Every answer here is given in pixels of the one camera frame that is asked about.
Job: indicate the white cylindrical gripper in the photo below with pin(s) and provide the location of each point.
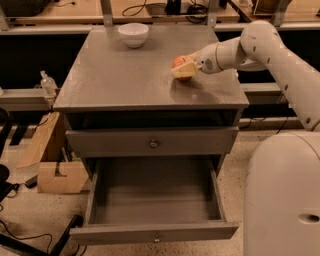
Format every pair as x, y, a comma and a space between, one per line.
207, 60

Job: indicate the red apple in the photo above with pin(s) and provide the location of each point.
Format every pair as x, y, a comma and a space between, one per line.
182, 68

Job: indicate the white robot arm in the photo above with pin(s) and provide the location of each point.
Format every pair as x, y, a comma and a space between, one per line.
282, 190

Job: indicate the grey wooden drawer cabinet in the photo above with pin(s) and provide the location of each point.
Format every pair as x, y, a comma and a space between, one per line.
112, 86

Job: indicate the closed grey top drawer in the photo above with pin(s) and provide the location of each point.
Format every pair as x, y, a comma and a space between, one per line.
151, 142

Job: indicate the open grey middle drawer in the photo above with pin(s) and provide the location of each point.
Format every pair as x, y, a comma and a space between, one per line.
154, 199

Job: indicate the white ceramic bowl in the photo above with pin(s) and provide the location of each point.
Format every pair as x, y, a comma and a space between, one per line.
133, 35

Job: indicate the clear plastic sanitizer bottle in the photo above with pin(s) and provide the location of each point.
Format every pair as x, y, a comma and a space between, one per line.
48, 84

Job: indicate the brown cardboard box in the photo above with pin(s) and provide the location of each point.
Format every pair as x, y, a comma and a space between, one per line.
45, 153

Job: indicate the wooden workbench behind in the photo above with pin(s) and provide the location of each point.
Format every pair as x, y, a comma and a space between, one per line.
123, 11

